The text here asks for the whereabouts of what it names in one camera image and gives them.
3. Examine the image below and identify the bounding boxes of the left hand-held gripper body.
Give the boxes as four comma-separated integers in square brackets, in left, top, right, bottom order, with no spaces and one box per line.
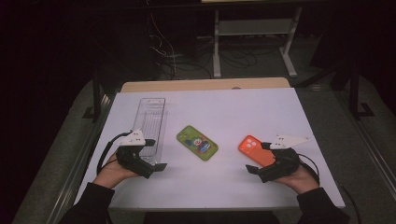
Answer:
[116,129,156,180]

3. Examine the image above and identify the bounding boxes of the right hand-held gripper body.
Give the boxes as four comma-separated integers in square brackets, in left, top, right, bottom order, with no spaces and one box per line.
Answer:
[257,134,312,184]

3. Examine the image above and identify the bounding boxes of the orange phone case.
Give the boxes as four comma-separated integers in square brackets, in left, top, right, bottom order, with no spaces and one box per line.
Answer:
[238,134,276,168]

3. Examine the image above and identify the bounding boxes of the clear plastic bin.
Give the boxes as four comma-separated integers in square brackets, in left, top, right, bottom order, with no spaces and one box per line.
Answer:
[132,97,169,166]

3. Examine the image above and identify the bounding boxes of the green phone case clown print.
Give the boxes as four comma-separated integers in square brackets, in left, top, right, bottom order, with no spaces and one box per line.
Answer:
[176,124,219,161]

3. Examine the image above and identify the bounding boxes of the person's right hand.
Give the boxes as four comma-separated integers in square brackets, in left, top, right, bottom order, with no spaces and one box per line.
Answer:
[275,164,320,195]

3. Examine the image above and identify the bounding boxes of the person's left hand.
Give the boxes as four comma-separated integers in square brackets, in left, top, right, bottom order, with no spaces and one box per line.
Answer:
[92,152,139,189]

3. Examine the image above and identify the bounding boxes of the black metal stand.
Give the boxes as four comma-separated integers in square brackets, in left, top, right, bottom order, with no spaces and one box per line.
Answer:
[348,62,376,120]
[82,77,106,122]

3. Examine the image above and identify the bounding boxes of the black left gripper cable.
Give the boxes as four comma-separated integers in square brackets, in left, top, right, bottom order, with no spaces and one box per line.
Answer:
[96,131,134,175]

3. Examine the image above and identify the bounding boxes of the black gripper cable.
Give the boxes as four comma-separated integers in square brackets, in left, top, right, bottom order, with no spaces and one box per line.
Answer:
[96,131,134,175]
[297,152,362,224]

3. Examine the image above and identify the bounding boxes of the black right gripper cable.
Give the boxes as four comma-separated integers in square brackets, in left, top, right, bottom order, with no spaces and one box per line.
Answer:
[297,152,362,224]

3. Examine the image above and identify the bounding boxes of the bundle of floor cables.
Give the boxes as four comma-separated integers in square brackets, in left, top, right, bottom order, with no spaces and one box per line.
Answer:
[146,12,281,80]

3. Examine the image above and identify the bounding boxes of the grey metal desk frame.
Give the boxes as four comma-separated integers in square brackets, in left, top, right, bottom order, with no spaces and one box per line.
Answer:
[212,7,304,78]

